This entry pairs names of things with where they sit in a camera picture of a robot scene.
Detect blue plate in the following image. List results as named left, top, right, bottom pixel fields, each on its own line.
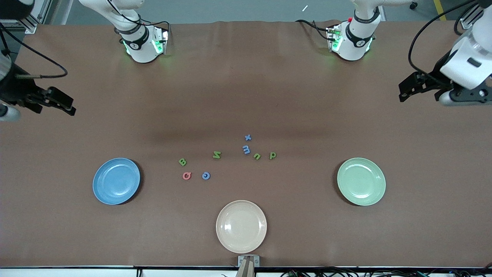
left=92, top=157, right=141, bottom=205

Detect green plate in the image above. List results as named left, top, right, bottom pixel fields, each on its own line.
left=337, top=157, right=386, bottom=207

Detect beige plate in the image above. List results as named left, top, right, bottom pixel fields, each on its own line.
left=216, top=200, right=268, bottom=254

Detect base connector box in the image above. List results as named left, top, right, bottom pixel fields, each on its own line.
left=152, top=27, right=170, bottom=55
left=326, top=24, right=343, bottom=53

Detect brown table cover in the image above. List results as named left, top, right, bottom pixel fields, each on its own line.
left=0, top=20, right=492, bottom=268

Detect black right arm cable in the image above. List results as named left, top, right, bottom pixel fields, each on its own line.
left=0, top=23, right=68, bottom=79

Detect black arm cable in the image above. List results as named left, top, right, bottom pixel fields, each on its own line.
left=0, top=23, right=68, bottom=79
left=408, top=0, right=479, bottom=85

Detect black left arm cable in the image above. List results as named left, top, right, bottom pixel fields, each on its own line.
left=408, top=0, right=479, bottom=85

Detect aluminium frame post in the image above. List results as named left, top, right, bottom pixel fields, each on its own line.
left=459, top=4, right=484, bottom=30
left=21, top=0, right=52, bottom=34

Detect black base cable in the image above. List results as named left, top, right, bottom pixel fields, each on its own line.
left=295, top=18, right=332, bottom=42
left=106, top=0, right=171, bottom=33

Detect tangled black floor cables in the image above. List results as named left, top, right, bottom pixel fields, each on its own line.
left=280, top=265, right=492, bottom=277

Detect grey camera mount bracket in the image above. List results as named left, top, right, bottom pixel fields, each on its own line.
left=235, top=255, right=260, bottom=277

